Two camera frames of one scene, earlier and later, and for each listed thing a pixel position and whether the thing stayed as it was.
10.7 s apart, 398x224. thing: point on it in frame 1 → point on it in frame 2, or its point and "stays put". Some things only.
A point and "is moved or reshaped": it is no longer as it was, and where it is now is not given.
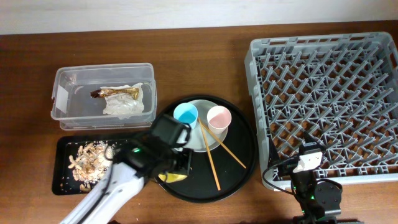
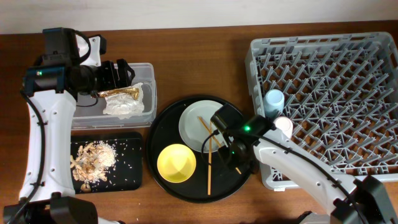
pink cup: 219,118 is moved or reshaped
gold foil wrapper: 102,93 stays put
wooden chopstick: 213,165 is moved or reshaped
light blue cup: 186,112 → 273,103
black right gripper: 273,157 → 236,160
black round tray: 219,173 stays put
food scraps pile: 89,165 stays put
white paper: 124,105 stays put
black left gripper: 175,165 → 112,81
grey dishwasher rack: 341,89 stays put
